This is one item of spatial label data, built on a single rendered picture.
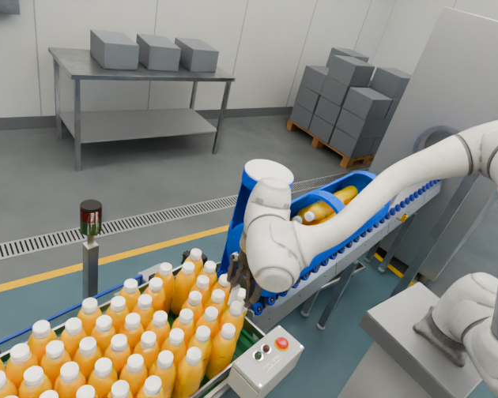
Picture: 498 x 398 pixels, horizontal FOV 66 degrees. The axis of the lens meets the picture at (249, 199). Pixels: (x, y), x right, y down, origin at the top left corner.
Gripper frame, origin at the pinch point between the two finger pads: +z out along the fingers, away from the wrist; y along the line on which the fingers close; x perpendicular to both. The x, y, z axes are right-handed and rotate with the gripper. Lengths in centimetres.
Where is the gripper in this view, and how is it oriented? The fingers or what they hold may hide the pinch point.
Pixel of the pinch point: (239, 300)
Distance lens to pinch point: 116.4
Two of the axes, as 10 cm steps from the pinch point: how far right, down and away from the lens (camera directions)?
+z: -2.3, 8.2, 5.3
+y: -7.1, -5.1, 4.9
